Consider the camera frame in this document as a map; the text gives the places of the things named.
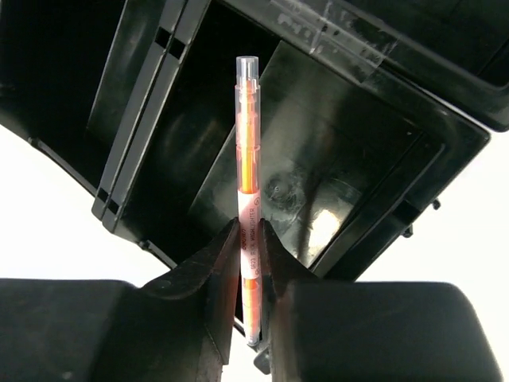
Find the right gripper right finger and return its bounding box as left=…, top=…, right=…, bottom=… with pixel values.
left=259, top=220, right=503, bottom=381

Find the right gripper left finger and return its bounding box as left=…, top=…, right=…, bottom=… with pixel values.
left=1, top=220, right=239, bottom=381

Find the orange slim highlighter pen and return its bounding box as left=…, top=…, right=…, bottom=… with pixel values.
left=235, top=56, right=262, bottom=346

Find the black compartment organizer tray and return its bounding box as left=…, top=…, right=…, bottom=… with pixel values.
left=1, top=1, right=508, bottom=280

